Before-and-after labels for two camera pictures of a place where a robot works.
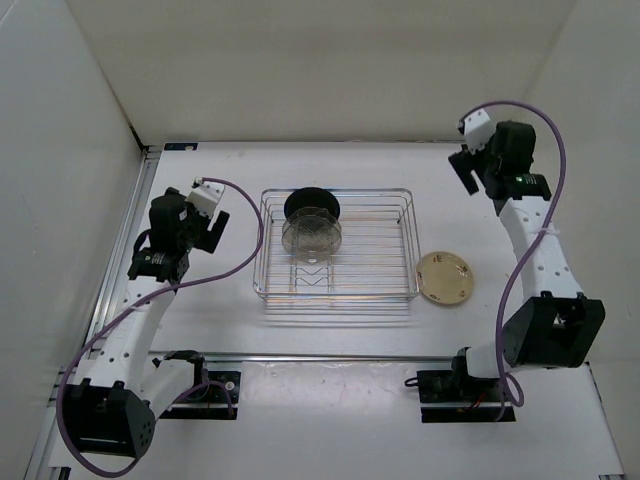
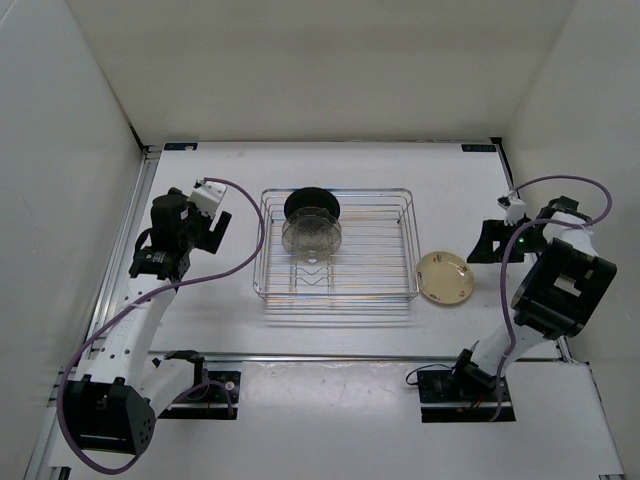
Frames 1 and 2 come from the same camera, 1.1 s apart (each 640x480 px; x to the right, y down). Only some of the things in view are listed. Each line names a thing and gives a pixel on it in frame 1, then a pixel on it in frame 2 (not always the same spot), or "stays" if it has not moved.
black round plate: [311, 197] stays
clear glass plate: [311, 235] stays
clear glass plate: [311, 233] stays
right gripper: [461, 163] to [492, 230]
